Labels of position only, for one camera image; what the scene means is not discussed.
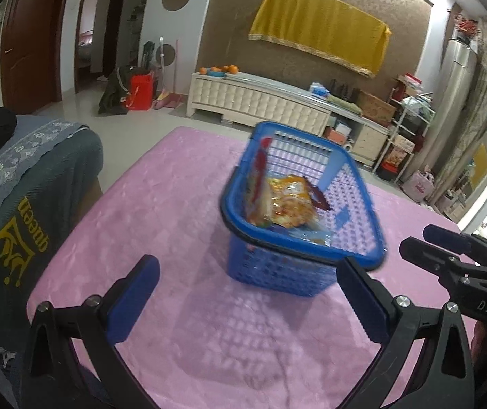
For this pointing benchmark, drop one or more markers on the blue plastic basket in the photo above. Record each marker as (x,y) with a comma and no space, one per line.
(277,272)

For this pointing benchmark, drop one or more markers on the light blue snack packet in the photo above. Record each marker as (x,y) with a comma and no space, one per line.
(311,236)

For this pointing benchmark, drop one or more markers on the orange box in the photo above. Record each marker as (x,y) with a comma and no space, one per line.
(335,135)

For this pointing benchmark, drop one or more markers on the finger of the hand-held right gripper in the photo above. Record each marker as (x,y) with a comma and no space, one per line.
(452,239)
(418,251)

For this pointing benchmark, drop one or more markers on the dark wooden door frame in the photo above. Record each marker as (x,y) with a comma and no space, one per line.
(113,17)

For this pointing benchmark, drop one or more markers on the yellow orange snack packet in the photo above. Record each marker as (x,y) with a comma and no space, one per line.
(290,204)

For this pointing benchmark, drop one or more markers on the white television cabinet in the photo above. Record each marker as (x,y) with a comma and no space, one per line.
(260,102)

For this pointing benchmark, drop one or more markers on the black bag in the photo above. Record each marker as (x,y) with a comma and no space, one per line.
(113,93)

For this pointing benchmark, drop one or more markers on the white shelf rack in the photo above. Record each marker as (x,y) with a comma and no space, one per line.
(405,136)

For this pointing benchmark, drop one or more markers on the standing air conditioner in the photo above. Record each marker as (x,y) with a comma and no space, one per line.
(456,102)

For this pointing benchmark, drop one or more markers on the black router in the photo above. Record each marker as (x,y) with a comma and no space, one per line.
(343,89)

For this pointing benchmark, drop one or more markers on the pink broom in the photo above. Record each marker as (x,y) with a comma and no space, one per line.
(167,100)

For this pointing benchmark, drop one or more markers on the cardboard box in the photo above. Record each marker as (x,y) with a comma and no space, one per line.
(375,108)

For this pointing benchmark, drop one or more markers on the red silver-edged snack packet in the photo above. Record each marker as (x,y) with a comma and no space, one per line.
(260,166)

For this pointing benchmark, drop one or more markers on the yellow cloth cover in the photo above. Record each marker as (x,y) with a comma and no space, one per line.
(316,25)

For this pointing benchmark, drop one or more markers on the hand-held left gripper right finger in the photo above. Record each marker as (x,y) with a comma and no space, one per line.
(362,302)

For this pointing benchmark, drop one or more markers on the blue tissue box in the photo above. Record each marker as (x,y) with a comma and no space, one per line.
(319,89)

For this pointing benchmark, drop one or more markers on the pink tablecloth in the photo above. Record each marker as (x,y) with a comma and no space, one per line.
(209,328)

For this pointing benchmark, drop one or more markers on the brown wooden door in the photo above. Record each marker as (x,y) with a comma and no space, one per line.
(30,42)

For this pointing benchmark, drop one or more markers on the red bag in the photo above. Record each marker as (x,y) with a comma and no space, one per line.
(140,93)

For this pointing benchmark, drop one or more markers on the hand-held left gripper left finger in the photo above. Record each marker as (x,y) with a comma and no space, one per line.
(135,298)

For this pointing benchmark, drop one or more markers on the teal fruit plate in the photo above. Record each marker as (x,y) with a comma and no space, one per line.
(218,74)

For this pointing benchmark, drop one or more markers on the red flower vase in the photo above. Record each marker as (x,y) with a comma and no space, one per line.
(467,27)

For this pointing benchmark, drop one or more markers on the pink tote bag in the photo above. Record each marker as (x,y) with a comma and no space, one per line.
(419,187)

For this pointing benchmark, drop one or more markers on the green folded cloth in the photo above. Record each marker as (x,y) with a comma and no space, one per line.
(345,104)

